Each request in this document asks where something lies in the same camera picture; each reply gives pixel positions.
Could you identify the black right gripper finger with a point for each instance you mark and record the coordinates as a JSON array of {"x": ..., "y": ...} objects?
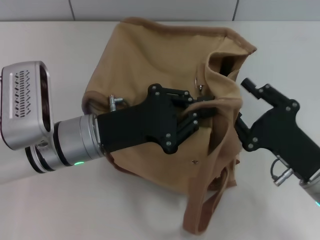
[
  {"x": 260, "y": 91},
  {"x": 242, "y": 125}
]

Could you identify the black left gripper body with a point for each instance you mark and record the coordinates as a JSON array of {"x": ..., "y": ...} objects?
[{"x": 135, "y": 125}]

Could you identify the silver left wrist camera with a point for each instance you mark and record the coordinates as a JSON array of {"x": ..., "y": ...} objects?
[{"x": 27, "y": 105}]

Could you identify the khaki canvas food bag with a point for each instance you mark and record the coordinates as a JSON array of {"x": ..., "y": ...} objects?
[{"x": 150, "y": 62}]

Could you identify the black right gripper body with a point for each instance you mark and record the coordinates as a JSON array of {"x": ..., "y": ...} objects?
[{"x": 280, "y": 135}]

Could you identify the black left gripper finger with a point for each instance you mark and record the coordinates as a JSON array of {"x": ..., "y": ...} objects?
[
  {"x": 192, "y": 122},
  {"x": 182, "y": 95}
]

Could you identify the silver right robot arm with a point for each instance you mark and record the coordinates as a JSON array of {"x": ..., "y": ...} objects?
[{"x": 312, "y": 190}]

